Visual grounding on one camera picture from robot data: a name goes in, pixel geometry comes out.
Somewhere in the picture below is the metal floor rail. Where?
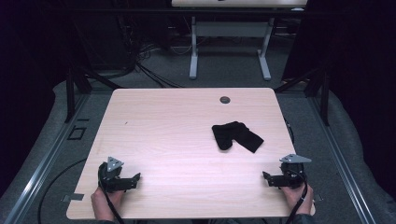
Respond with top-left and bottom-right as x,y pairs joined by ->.
3,92 -> 92,224
307,96 -> 377,224

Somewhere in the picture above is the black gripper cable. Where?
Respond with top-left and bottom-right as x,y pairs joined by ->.
284,169 -> 309,224
98,179 -> 125,224

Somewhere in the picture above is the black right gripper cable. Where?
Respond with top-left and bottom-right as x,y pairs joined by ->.
284,169 -> 309,224

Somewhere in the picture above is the black cloth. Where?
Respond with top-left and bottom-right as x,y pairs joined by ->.
211,120 -> 265,154

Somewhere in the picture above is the grey tape strip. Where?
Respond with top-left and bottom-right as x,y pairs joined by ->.
61,192 -> 85,203

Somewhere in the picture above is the black floor cable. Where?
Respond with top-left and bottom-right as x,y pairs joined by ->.
37,158 -> 89,224

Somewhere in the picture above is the person's right hand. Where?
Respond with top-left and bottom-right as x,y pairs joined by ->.
281,183 -> 316,217

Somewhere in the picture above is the person's left hand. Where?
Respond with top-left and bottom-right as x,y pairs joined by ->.
90,187 -> 126,222

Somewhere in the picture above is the white desk with metal legs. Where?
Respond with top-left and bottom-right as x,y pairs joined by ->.
171,0 -> 309,81

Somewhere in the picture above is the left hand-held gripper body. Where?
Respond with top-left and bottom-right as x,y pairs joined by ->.
97,156 -> 133,193

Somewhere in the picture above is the bundle of black cables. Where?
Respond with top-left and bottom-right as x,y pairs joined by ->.
118,12 -> 188,90

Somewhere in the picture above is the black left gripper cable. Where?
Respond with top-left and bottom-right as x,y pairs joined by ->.
98,179 -> 125,224

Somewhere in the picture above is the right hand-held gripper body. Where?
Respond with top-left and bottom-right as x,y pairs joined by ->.
272,153 -> 313,189

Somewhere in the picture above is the black metal stand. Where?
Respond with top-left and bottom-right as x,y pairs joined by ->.
64,66 -> 125,124
274,66 -> 331,127

